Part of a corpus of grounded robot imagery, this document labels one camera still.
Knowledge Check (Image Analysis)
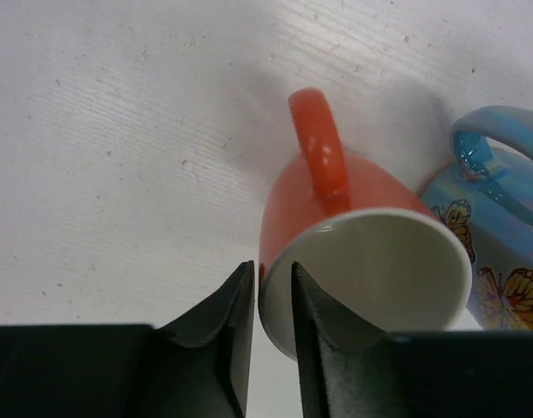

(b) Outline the light blue handled cup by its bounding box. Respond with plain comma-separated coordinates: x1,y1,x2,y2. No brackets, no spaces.
421,105,533,331

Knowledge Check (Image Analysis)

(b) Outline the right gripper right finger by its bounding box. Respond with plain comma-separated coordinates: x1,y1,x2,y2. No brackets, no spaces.
291,262,406,417

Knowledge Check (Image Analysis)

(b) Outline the orange mug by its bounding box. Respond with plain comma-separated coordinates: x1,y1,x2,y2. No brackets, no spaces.
259,87,472,359

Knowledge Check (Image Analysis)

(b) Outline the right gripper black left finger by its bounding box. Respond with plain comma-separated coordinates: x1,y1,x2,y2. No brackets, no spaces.
148,261,254,417

